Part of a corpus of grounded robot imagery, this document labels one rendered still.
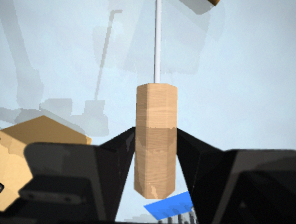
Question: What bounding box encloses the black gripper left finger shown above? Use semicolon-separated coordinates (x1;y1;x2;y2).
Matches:
24;126;135;222

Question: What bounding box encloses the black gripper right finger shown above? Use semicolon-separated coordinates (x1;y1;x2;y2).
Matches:
177;128;296;224

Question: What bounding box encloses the hammer with orange handle and grey head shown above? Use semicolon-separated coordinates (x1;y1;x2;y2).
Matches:
207;0;220;7

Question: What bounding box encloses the blue tape strip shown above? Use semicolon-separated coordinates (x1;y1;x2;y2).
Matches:
144;191;193;220

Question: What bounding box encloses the wooden-handled metal rod tool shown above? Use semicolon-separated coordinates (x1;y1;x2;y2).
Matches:
133;0;178;200

